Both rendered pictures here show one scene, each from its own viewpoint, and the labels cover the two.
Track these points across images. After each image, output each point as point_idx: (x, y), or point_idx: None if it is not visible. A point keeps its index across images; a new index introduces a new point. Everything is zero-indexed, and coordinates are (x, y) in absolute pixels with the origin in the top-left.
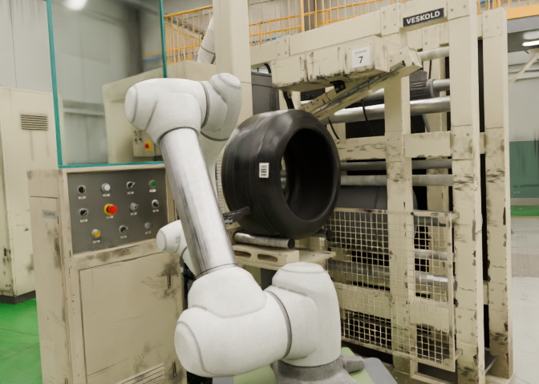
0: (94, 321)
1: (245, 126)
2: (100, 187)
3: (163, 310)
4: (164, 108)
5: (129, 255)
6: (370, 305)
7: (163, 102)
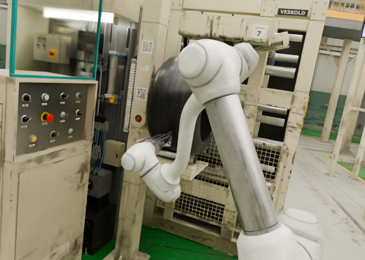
0: (26, 216)
1: (174, 65)
2: (41, 96)
3: (75, 200)
4: (226, 74)
5: (58, 157)
6: (212, 194)
7: (226, 67)
